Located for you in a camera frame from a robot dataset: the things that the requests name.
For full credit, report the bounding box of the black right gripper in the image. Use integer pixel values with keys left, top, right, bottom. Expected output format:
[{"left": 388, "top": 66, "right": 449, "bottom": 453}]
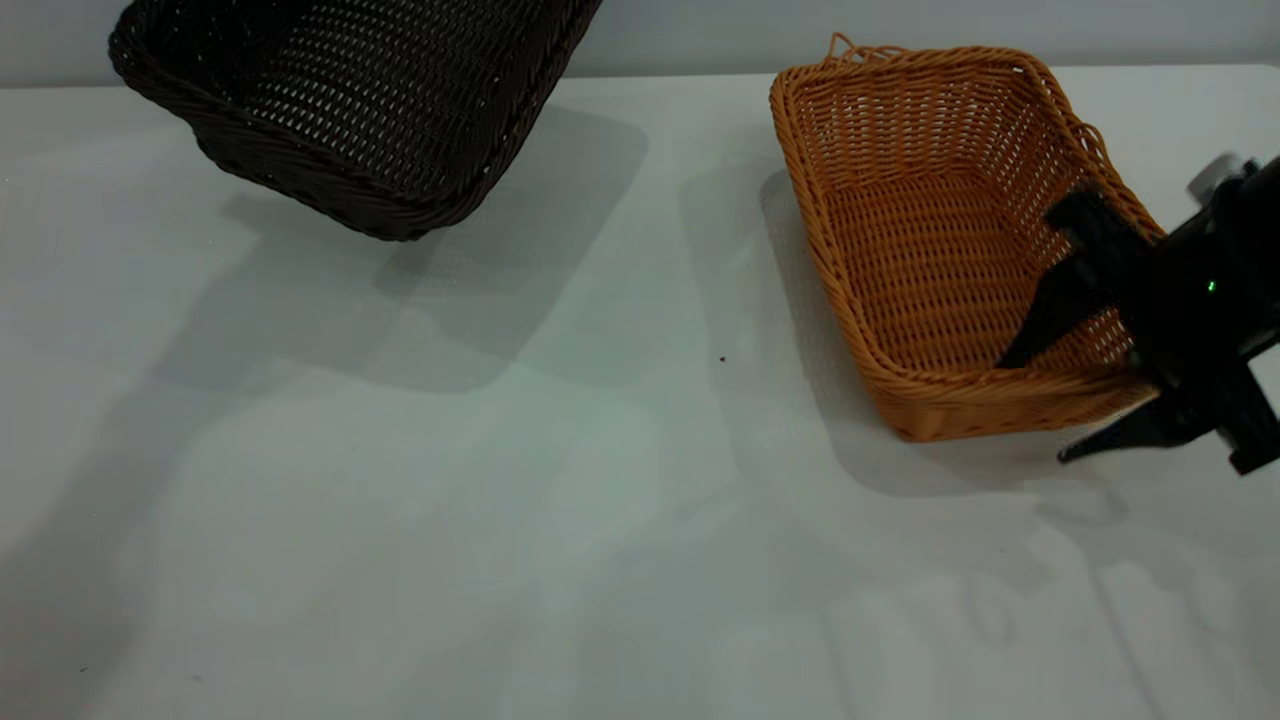
[{"left": 999, "top": 158, "right": 1280, "bottom": 476}]

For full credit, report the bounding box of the orange woven basket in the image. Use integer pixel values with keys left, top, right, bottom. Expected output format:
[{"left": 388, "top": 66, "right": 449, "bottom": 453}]
[{"left": 768, "top": 32, "right": 1169, "bottom": 444}]

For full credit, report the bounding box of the black woven basket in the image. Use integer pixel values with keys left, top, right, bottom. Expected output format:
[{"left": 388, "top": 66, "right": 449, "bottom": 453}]
[{"left": 108, "top": 0, "right": 604, "bottom": 243}]

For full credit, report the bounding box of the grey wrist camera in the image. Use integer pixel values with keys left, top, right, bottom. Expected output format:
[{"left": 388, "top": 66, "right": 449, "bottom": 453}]
[{"left": 1188, "top": 153, "right": 1263, "bottom": 204}]

